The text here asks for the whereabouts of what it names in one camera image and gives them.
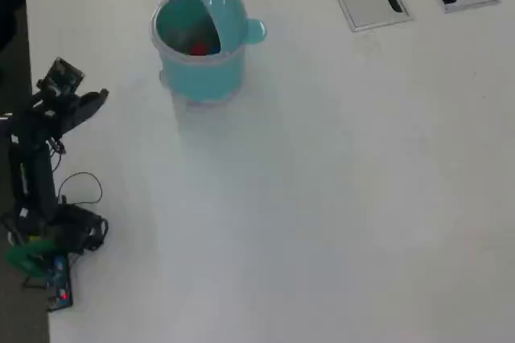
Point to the small wrist camera board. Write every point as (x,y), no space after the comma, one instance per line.
(62,75)

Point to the green table clamp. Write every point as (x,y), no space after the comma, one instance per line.
(28,256)

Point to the red lego block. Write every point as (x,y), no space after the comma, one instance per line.
(198,49)

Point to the teal round bin with lid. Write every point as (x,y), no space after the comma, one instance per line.
(201,73)

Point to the black controller board with LED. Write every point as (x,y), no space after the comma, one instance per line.
(60,290)

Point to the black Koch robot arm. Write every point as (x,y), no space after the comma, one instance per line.
(34,166)

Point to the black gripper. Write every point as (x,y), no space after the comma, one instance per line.
(54,111)

